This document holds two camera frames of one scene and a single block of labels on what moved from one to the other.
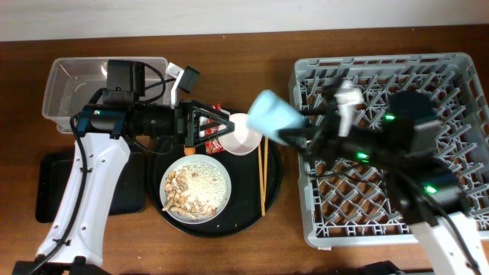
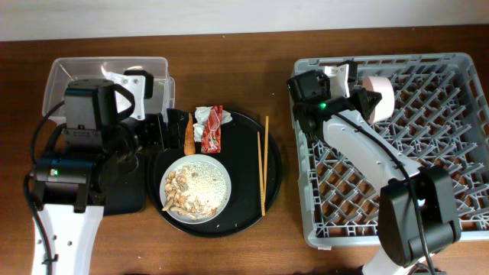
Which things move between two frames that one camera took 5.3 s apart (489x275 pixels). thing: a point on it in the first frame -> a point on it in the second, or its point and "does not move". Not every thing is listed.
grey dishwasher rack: [342, 206] does not move
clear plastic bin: [75, 82] does not move
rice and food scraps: [195, 189] does not move
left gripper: [185, 134] -> [160, 139]
